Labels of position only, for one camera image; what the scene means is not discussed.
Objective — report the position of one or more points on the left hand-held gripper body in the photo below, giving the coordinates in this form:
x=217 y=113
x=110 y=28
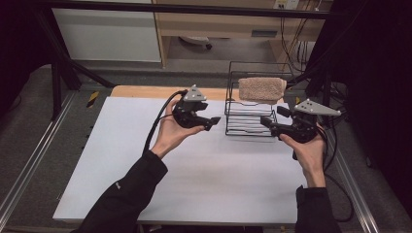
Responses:
x=189 y=115

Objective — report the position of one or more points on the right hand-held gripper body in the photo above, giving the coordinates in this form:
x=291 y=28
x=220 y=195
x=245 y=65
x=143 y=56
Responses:
x=301 y=127

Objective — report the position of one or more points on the brown towel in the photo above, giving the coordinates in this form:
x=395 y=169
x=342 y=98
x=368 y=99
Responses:
x=262 y=90

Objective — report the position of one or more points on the person's left hand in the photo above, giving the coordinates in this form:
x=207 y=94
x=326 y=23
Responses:
x=171 y=136

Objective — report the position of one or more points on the person's right hand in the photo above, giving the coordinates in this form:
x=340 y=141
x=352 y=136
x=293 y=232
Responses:
x=309 y=155

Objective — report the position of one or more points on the white table cover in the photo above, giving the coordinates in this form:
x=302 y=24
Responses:
x=210 y=168

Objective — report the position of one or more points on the black metal stand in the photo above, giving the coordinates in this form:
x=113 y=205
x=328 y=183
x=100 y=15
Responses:
x=326 y=87
x=56 y=87

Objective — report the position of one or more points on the wooden table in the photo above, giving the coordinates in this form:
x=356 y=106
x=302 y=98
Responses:
x=145 y=92

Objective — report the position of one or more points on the office chair base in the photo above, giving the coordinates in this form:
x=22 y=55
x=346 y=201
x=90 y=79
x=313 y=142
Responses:
x=197 y=40

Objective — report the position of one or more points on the light wooden desk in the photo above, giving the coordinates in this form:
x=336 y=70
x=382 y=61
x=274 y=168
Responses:
x=223 y=27

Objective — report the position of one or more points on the black curtain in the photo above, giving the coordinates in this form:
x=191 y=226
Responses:
x=375 y=81
x=16 y=48

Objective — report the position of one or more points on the white power outlet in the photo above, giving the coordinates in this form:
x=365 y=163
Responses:
x=286 y=4

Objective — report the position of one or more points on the white cabinet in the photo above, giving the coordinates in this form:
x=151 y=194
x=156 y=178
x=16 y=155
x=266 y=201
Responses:
x=110 y=39

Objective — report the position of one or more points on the aluminium floor rail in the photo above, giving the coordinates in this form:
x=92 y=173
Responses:
x=353 y=191
x=35 y=155

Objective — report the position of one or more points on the black horizontal frame bar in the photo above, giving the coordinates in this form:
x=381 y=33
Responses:
x=194 y=9

